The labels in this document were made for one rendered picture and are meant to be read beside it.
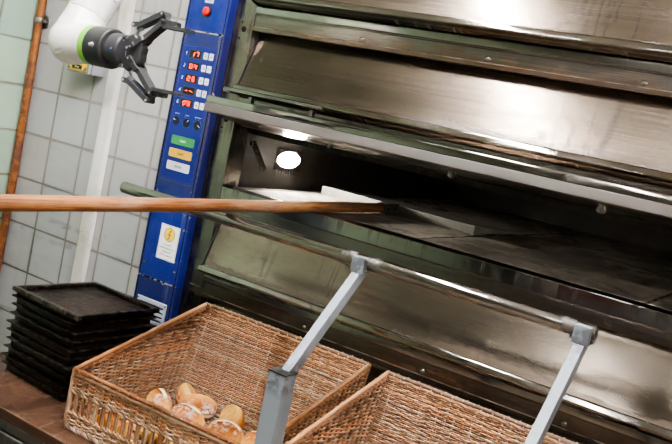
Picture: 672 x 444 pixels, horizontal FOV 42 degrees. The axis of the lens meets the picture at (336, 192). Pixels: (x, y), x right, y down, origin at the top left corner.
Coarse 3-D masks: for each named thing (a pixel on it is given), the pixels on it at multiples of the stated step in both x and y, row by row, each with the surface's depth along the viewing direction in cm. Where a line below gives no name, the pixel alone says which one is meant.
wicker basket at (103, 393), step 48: (144, 336) 227; (192, 336) 245; (240, 336) 239; (288, 336) 233; (96, 384) 204; (144, 384) 232; (192, 384) 242; (240, 384) 235; (336, 384) 223; (96, 432) 204; (144, 432) 197; (192, 432) 190; (288, 432) 193
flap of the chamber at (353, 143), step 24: (240, 120) 234; (264, 120) 225; (288, 120) 221; (336, 144) 223; (360, 144) 209; (384, 144) 206; (432, 168) 213; (456, 168) 196; (480, 168) 193; (504, 168) 190; (528, 192) 204; (552, 192) 188; (576, 192) 182; (600, 192) 179; (648, 216) 181
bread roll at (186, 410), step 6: (174, 408) 223; (180, 408) 222; (186, 408) 222; (192, 408) 222; (180, 414) 221; (186, 414) 221; (192, 414) 221; (198, 414) 222; (192, 420) 221; (198, 420) 221; (204, 420) 223
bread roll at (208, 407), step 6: (186, 396) 228; (192, 396) 228; (198, 396) 228; (204, 396) 230; (186, 402) 227; (192, 402) 227; (198, 402) 227; (204, 402) 228; (210, 402) 229; (198, 408) 227; (204, 408) 227; (210, 408) 229; (216, 408) 231; (204, 414) 228; (210, 414) 229
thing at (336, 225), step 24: (240, 192) 247; (288, 216) 238; (312, 216) 234; (336, 216) 235; (360, 240) 226; (384, 240) 222; (408, 240) 218; (456, 264) 211; (480, 264) 208; (504, 264) 209; (528, 288) 202; (552, 288) 199; (576, 288) 196; (600, 312) 193; (624, 312) 190; (648, 312) 188
